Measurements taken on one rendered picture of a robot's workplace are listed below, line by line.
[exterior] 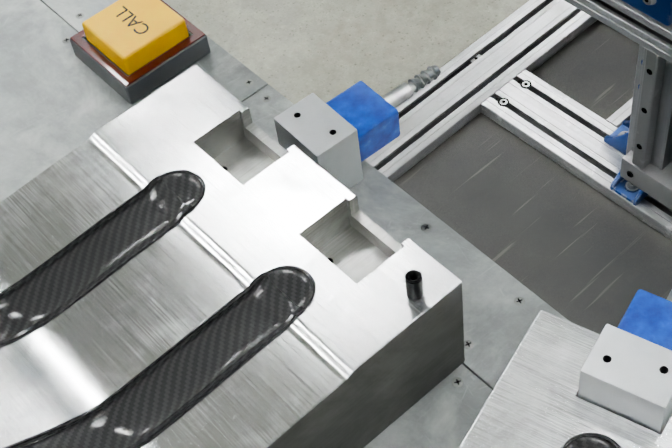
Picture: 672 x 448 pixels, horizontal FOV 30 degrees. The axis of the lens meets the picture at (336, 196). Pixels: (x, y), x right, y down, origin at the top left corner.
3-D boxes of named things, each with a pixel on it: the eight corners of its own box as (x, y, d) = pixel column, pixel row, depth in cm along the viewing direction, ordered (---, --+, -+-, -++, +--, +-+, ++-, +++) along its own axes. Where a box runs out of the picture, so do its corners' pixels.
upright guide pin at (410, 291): (415, 284, 73) (413, 266, 72) (427, 293, 73) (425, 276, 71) (402, 294, 73) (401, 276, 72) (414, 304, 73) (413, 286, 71)
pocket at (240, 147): (254, 141, 87) (246, 104, 84) (304, 182, 84) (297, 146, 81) (202, 178, 85) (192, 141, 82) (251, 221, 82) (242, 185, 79)
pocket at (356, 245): (358, 228, 81) (353, 192, 78) (415, 275, 78) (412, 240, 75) (305, 269, 79) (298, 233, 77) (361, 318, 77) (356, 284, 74)
